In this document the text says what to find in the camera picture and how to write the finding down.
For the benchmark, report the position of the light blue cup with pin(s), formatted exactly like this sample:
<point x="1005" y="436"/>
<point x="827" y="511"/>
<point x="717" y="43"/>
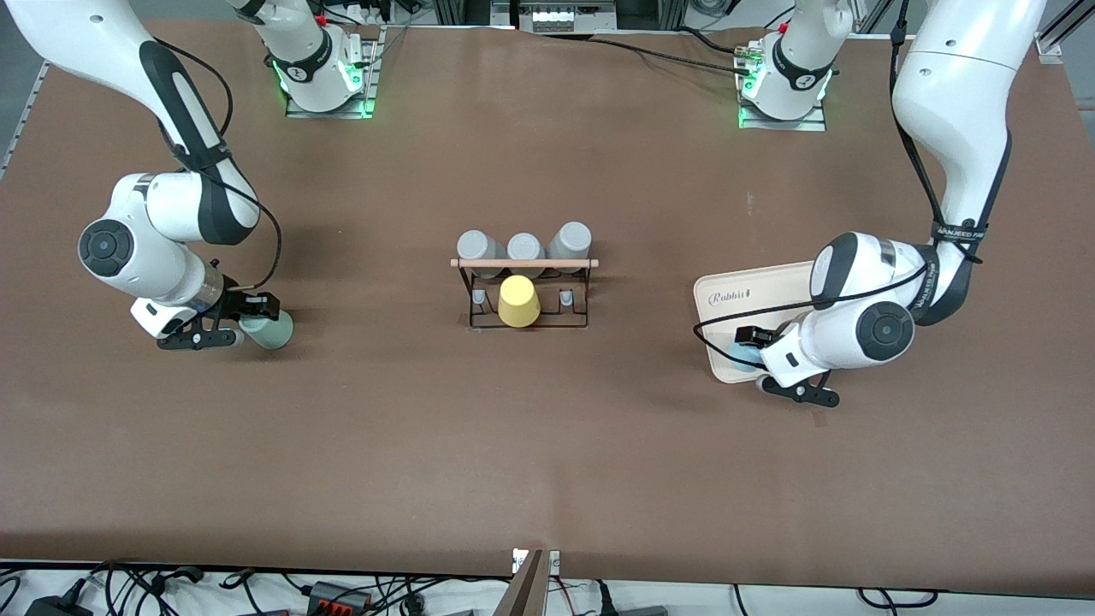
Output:
<point x="742" y="355"/>

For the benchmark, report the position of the mint green cup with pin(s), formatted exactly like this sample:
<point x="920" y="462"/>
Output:
<point x="274" y="334"/>

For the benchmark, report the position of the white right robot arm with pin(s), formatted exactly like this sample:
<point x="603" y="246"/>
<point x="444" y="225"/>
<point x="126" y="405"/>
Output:
<point x="171" y="205"/>

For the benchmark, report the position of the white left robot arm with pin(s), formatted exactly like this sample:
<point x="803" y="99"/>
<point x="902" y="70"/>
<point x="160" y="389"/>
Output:
<point x="949" y="85"/>

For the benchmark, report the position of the cream plastic tray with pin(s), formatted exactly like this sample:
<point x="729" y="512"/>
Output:
<point x="753" y="295"/>

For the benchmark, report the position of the grey cup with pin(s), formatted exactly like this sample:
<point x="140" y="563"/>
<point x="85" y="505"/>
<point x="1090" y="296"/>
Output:
<point x="524" y="246"/>
<point x="479" y="248"/>
<point x="570" y="239"/>

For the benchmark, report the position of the yellow cup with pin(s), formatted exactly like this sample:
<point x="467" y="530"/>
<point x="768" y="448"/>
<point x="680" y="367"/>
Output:
<point x="517" y="304"/>

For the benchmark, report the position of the grey terminal box orange connectors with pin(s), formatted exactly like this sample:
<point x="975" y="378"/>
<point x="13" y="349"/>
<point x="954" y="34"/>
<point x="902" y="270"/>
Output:
<point x="338" y="597"/>

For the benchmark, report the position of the black power adapter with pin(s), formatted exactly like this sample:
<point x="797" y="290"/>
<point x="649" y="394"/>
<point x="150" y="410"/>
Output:
<point x="56" y="607"/>

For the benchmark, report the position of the white power strip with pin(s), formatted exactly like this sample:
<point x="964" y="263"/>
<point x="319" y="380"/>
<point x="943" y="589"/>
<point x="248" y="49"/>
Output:
<point x="565" y="17"/>

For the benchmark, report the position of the black right camera mount bracket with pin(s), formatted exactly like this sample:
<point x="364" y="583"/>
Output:
<point x="192" y="338"/>

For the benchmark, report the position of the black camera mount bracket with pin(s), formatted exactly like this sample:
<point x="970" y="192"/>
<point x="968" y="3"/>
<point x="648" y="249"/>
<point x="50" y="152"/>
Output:
<point x="808" y="393"/>
<point x="192" y="338"/>

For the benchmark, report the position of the black left camera mount bracket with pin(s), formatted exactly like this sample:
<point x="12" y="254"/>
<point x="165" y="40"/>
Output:
<point x="808" y="393"/>

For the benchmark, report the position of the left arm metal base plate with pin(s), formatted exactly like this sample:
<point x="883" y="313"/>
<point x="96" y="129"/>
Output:
<point x="813" y="124"/>

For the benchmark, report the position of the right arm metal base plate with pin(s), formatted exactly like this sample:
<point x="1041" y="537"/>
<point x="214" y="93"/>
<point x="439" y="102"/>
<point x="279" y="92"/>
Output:
<point x="368" y="94"/>

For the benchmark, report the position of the aluminium frame rail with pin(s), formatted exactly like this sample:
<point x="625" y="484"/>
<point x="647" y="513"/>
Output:
<point x="21" y="120"/>

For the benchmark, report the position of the wooden camera post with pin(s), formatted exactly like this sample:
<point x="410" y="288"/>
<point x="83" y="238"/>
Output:
<point x="523" y="590"/>

